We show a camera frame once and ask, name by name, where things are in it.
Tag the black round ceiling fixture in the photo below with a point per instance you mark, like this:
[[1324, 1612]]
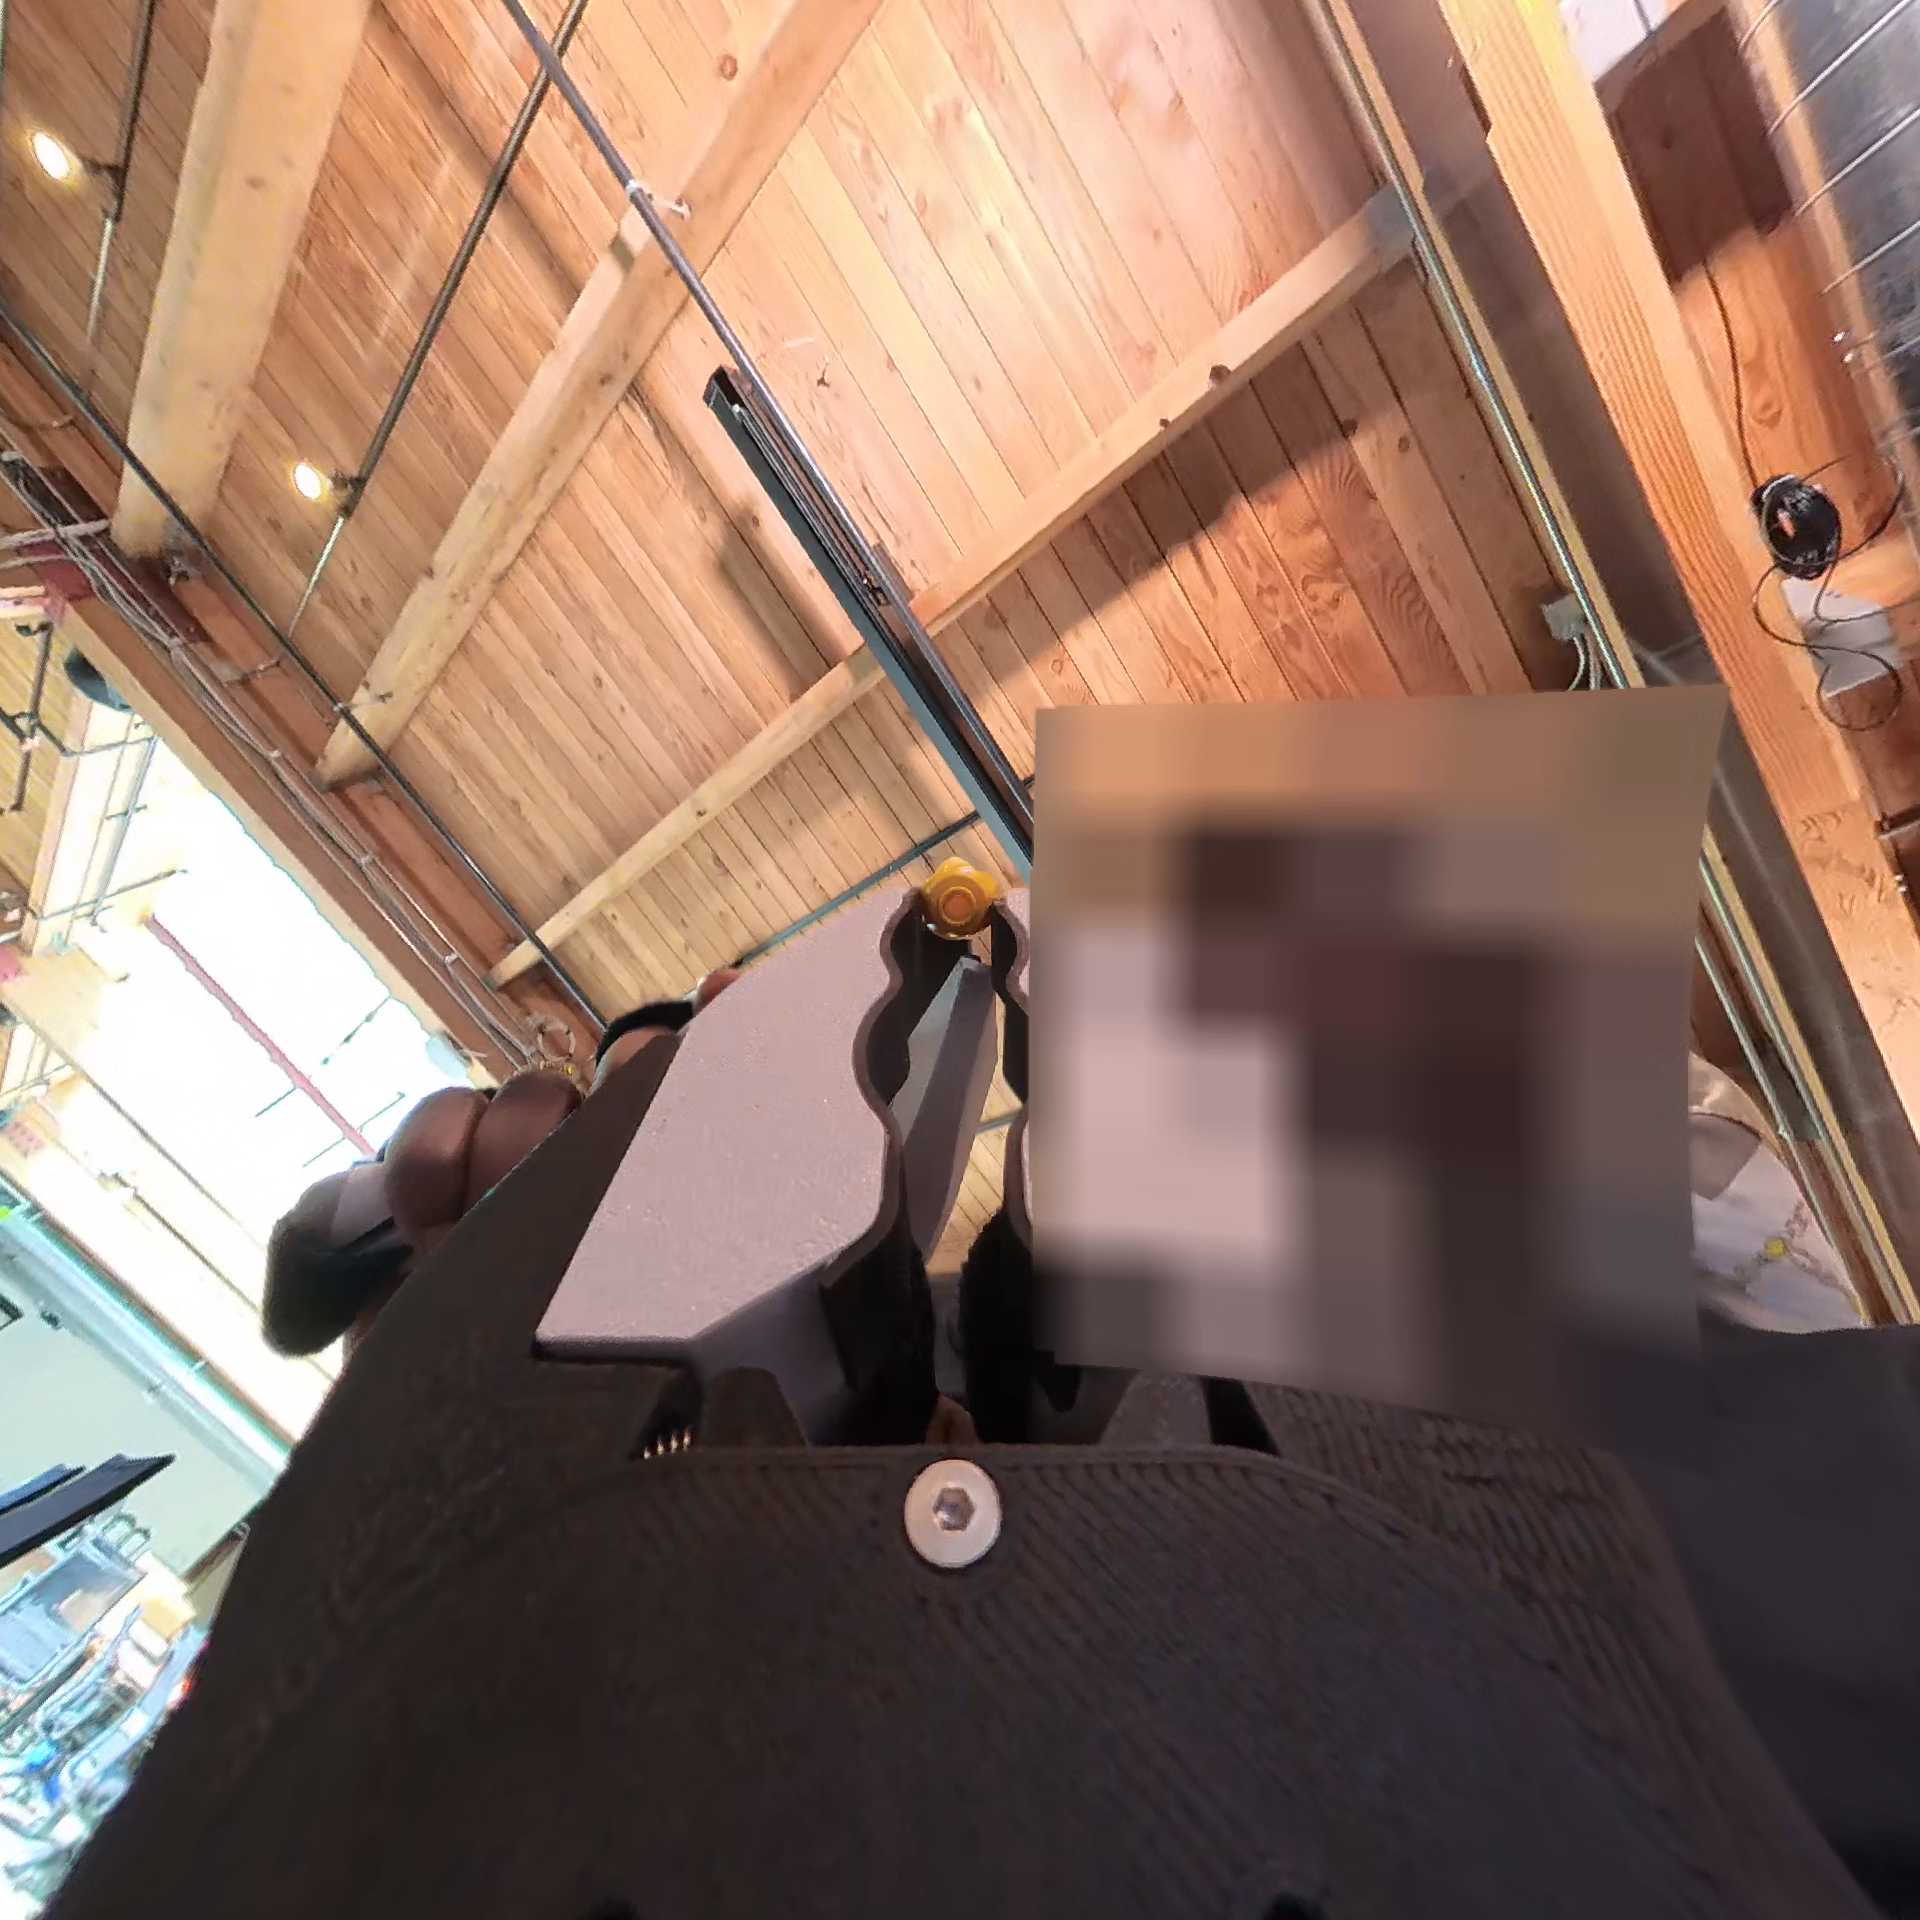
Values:
[[1803, 527]]

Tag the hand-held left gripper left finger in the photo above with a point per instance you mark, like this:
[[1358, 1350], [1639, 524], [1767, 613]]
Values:
[[720, 1202]]

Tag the yellow lego flower piece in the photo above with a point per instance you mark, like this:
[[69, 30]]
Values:
[[958, 894]]

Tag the person's right hand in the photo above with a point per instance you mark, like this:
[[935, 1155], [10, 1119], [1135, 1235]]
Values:
[[480, 1155]]

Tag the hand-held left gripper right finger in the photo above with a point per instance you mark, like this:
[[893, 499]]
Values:
[[1010, 1323]]

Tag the black ceiling light rail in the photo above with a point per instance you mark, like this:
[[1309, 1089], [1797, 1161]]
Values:
[[872, 617]]

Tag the ceiling spotlight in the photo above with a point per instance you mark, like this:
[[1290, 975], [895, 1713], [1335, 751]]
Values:
[[56, 151], [309, 481]]

